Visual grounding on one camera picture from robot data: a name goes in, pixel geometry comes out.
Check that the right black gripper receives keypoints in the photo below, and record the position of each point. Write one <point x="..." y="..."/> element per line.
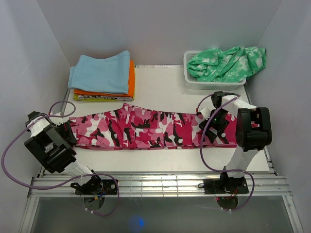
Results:
<point x="211" y="135"/>

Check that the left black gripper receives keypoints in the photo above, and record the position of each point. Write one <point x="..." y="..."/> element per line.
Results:
<point x="69" y="134"/>

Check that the pink camouflage trousers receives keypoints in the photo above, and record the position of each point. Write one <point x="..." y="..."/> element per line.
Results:
<point x="136" y="128"/>

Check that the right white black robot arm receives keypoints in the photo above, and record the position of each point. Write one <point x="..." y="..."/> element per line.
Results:
<point x="253" y="133"/>

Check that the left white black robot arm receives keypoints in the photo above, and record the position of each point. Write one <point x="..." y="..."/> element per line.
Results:
<point x="51" y="143"/>

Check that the yellow patterned folded trousers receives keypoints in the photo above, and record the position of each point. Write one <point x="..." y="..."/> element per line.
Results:
<point x="100" y="98"/>

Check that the green tie-dye trousers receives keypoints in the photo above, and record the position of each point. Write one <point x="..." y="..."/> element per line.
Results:
<point x="230" y="66"/>

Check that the light blue folded trousers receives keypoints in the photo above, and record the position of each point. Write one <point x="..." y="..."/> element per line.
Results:
<point x="109" y="75"/>

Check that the orange folded trousers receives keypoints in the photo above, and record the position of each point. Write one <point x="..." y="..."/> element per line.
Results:
<point x="80" y="94"/>

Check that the white plastic basket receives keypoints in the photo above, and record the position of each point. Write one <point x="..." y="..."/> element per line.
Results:
<point x="192" y="82"/>

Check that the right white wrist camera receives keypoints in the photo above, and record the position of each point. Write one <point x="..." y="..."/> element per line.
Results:
<point x="205" y="112"/>

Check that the aluminium frame rail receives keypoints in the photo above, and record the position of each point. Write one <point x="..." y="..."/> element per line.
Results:
<point x="172" y="185"/>

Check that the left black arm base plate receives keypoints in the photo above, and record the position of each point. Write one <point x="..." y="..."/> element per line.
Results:
<point x="106" y="187"/>

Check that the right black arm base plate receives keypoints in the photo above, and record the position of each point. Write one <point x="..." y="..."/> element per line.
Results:
<point x="211" y="188"/>

